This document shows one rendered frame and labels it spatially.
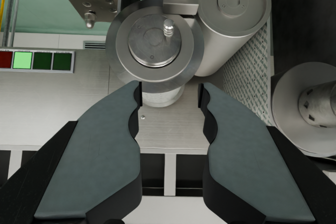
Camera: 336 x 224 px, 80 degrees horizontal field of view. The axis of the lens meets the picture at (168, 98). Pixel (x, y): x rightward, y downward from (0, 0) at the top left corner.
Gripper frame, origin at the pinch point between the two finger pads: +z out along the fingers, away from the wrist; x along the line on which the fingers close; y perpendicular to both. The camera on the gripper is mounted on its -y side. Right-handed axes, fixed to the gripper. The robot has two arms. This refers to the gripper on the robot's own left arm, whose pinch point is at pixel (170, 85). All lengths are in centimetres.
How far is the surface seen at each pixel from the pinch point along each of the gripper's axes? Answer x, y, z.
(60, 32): -159, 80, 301
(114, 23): -8.0, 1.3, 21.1
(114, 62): -7.8, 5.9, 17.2
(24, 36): -212, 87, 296
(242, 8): 11.5, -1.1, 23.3
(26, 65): -42, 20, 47
